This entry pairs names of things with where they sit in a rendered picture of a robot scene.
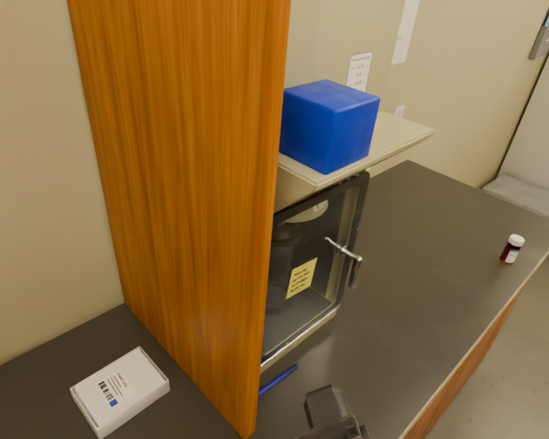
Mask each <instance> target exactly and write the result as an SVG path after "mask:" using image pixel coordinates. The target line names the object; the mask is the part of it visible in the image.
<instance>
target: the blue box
mask: <svg viewBox="0 0 549 439"><path fill-rule="evenodd" d="M379 104H380V98H379V97H378V96H375V95H372V94H369V93H367V92H364V91H359V90H357V89H354V88H351V87H348V86H346V85H343V84H338V83H336V82H333V81H330V80H327V79H323V80H320V81H315V82H312V83H308V84H301V85H297V86H293V87H289V88H286V89H284V91H283V101H282V112H281V132H280V143H279V152H281V153H283V154H285V155H287V156H289V157H290V158H292V159H295V160H297V161H299V162H300V163H302V164H304V165H306V166H308V167H310V168H312V169H314V170H316V171H318V172H320V173H322V174H324V175H327V174H329V173H331V172H334V171H336V170H338V169H341V168H343V167H345V166H346V165H350V164H352V163H354V162H356V161H358V160H360V159H363V158H366V157H368V155H369V149H370V144H371V140H372V136H373V131H374V128H375V123H376V118H377V112H378V108H379Z"/></svg>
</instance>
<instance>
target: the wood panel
mask: <svg viewBox="0 0 549 439"><path fill-rule="evenodd" d="M66 1H67V5H68V10H69V15H70V20H71V27H72V33H73V37H74V42H75V46H76V51H77V56H78V64H79V69H80V74H81V78H82V83H83V87H84V93H85V101H86V105H87V110H88V115H89V119H90V124H91V133H92V137H93V142H94V146H95V152H96V156H97V161H98V169H99V174H100V178H101V183H102V187H103V193H104V197H105V205H106V211H107V215H108V220H109V224H110V228H111V234H112V242H113V246H114V252H115V256H116V261H117V265H118V270H119V278H120V283H121V288H122V293H123V297H124V302H125V304H126V305H127V306H128V307H129V308H130V309H131V310H132V312H133V313H134V314H135V315H136V316H137V317H138V319H139V320H140V321H141V322H142V323H143V325H144V326H145V327H146V328H147V329H148V330H149V332H150V333H151V334H152V335H153V336H154V338H155V339H156V340H157V341H158V342H159V343H160V345H161V346H162V347H163V348H164V349H165V350H166V352H167V353H168V354H169V355H170V356H172V358H173V359H174V360H175V361H176V362H177V363H178V365H179V366H180V367H181V368H182V369H183V371H184V372H185V373H186V374H187V375H188V376H189V378H190V379H191V380H192V381H193V382H194V384H195V385H196V386H197V387H198V388H199V389H200V391H201V392H202V393H203V394H204V395H205V396H206V397H207V399H208V400H209V401H210V402H211V403H212V404H213V405H214V406H215V407H216V408H217V409H218V411H219V412H220V413H221V414H222V415H223V417H224V418H225V419H226V420H227V421H228V422H229V424H230V425H231V426H232V427H233V428H234V430H235V431H236V432H237V433H238V434H239V435H240V436H241V438H242V439H247V438H248V437H249V436H251V435H252V434H253V433H254V432H255V425H256V415H257V404H258V394H259V383H260V372H261V352H262V342H263V331H264V321H265V310H266V299H267V289H268V269H269V258H270V247H271V237H272V226H273V216H274V205H275V185H276V174H277V164H278V153H279V143H280V132H281V112H282V101H283V91H284V80H285V70H286V59H287V48H288V28H289V18H290V7H291V0H66Z"/></svg>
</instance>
